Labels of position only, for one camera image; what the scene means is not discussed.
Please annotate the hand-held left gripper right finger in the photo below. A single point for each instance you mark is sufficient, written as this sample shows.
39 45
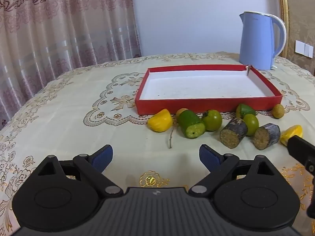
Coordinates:
209 157

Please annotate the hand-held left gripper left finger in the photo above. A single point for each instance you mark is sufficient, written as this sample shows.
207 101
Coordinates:
103 157

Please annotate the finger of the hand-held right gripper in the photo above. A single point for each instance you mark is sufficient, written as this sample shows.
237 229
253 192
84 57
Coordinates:
301 148

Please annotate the yellow fruit wedge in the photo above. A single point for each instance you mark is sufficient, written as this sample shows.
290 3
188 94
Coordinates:
160 121
291 132

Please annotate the dark sugarcane piece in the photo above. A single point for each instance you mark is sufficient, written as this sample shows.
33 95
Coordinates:
267 136
233 132

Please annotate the green tomato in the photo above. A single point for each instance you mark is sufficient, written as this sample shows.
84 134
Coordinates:
212 120

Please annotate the large green cucumber piece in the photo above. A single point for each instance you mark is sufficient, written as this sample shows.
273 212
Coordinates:
190 124

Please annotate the small yellow-green fruit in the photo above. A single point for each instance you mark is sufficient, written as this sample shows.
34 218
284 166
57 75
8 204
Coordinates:
278 111

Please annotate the small orange fruit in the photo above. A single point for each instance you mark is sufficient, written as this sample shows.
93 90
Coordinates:
181 111

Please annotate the round green fruit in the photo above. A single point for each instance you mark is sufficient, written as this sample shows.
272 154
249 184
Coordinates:
252 124

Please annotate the small green cucumber piece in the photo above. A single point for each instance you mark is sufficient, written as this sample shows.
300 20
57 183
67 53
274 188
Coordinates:
244 109

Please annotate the red shallow box tray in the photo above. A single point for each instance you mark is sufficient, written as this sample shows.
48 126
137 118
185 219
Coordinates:
201 86

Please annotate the cream embroidered tablecloth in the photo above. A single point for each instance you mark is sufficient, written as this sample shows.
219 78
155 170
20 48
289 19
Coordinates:
73 127

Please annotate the thin brown twig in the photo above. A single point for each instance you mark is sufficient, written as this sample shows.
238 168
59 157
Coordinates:
171 137

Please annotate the blue electric kettle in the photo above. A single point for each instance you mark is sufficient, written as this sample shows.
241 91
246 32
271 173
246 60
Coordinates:
256 41

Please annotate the pink floral curtain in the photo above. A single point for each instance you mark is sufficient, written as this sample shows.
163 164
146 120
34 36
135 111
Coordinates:
61 41

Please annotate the white wall switch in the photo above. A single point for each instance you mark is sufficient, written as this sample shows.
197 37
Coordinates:
304 48

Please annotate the gold frame moulding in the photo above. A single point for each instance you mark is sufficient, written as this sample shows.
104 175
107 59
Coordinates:
283 5

